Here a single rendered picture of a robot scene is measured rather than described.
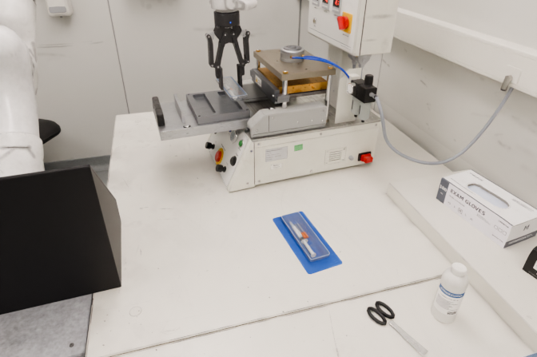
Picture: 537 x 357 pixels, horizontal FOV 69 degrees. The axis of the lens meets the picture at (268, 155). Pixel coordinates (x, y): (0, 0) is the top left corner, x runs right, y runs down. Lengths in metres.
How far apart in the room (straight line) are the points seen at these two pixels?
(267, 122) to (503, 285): 0.72
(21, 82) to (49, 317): 0.53
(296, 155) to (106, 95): 1.75
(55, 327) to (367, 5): 1.11
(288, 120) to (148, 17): 1.60
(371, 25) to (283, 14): 1.57
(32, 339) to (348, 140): 1.00
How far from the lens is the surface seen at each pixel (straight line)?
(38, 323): 1.02
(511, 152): 1.35
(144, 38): 2.64
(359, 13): 1.20
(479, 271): 1.06
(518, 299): 1.04
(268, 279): 0.98
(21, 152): 1.01
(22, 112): 1.05
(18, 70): 1.06
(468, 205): 1.18
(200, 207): 1.20
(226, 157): 1.31
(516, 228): 1.13
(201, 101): 1.33
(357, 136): 1.34
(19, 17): 1.18
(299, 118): 1.21
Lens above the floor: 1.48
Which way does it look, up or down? 30 degrees down
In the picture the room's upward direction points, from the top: 1 degrees clockwise
